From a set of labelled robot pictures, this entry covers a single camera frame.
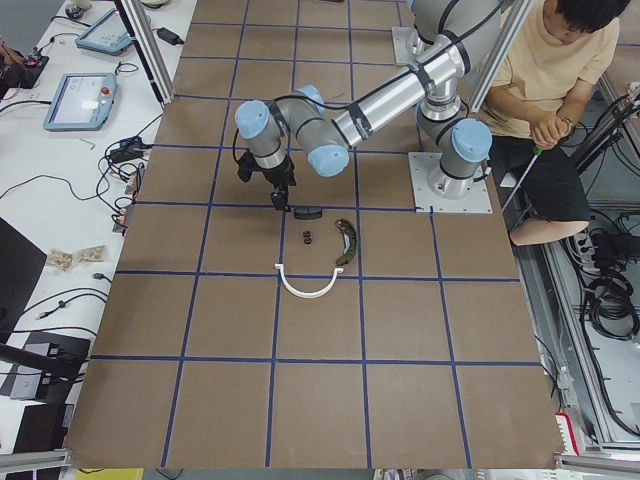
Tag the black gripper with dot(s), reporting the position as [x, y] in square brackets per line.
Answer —
[278, 177]

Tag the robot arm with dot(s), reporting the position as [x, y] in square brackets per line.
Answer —
[453, 18]
[426, 84]

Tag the black brake pad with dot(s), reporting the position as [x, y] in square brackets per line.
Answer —
[307, 213]

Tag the green brake shoe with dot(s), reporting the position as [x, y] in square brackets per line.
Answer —
[350, 238]

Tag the bag of small parts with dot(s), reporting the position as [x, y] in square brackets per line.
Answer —
[92, 254]

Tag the near teach pendant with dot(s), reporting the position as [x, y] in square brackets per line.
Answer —
[82, 102]

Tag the teach pendant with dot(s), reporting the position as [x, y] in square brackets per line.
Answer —
[107, 35]
[82, 102]

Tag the far teach pendant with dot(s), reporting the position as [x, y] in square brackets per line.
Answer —
[107, 35]

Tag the person in beige shirt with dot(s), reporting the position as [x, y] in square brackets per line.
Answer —
[538, 96]

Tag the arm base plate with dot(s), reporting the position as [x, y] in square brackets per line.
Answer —
[407, 44]
[434, 192]

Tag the aluminium frame post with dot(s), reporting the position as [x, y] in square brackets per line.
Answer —
[135, 21]

